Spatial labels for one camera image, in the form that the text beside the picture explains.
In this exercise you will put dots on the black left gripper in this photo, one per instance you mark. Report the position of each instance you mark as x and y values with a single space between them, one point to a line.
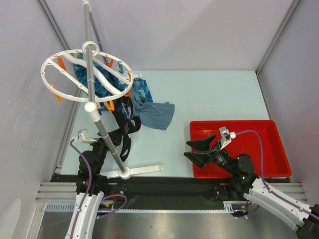
115 137

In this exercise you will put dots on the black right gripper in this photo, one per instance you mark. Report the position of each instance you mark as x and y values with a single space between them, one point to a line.
215 152

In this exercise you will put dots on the black sports sock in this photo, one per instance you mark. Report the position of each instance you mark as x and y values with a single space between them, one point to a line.
126 141
128 123

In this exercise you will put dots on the white round clip hanger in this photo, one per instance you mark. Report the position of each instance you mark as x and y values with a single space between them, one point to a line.
99 59

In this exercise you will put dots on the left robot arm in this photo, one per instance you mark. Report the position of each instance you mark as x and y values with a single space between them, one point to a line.
91 187

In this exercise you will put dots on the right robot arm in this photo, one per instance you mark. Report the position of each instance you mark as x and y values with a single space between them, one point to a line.
300 217

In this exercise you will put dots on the grey stand pole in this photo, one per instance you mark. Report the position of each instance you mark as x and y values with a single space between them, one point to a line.
91 106

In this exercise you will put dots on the red plastic tray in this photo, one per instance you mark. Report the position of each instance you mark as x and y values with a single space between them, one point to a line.
271 160

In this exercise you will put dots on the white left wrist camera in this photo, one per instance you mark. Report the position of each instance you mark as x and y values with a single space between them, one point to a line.
83 135

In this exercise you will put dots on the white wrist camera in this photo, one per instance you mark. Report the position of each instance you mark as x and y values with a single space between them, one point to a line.
226 137
83 135

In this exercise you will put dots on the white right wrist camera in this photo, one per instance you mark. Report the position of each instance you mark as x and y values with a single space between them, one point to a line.
226 137

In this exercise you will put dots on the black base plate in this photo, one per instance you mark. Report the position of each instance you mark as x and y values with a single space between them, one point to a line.
176 204

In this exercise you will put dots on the aluminium rail frame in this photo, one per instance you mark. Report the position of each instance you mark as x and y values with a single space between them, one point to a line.
66 192

